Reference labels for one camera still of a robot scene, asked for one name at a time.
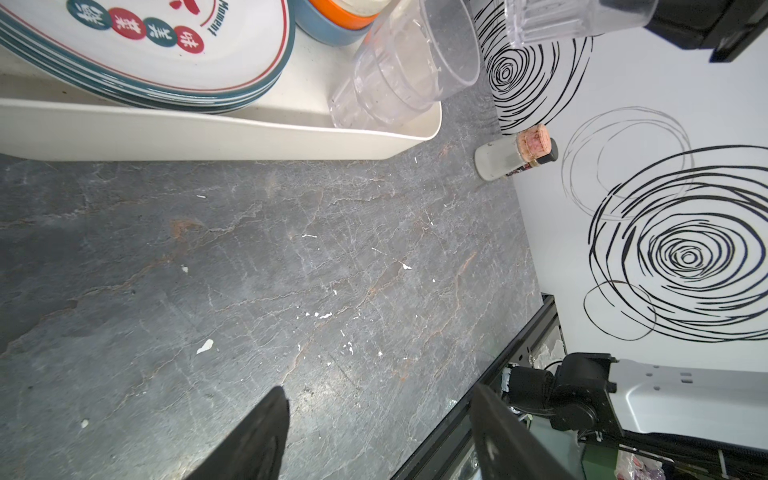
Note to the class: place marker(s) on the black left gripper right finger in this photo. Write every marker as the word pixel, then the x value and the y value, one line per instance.
pixel 505 448

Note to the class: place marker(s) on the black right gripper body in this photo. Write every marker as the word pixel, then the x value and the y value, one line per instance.
pixel 725 27

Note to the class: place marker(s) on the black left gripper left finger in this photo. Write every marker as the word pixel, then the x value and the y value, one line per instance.
pixel 255 448

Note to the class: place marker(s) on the clear plastic cup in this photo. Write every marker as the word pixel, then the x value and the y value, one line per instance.
pixel 443 28
pixel 532 22
pixel 385 89

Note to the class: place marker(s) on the orange bowl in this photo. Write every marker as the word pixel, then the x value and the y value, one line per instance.
pixel 332 11

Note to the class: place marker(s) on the green rim plate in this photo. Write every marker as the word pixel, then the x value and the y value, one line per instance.
pixel 150 99

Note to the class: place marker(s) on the blue bowl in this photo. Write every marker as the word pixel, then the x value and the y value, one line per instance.
pixel 317 26

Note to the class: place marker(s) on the cream bowl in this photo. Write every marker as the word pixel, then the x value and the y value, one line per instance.
pixel 365 8

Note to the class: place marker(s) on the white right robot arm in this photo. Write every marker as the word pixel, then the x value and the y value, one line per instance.
pixel 651 229

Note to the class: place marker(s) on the cream plastic bin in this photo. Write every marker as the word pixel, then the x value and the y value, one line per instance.
pixel 47 120

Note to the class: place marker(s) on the pink lid glass jar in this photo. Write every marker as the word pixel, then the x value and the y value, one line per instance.
pixel 516 153

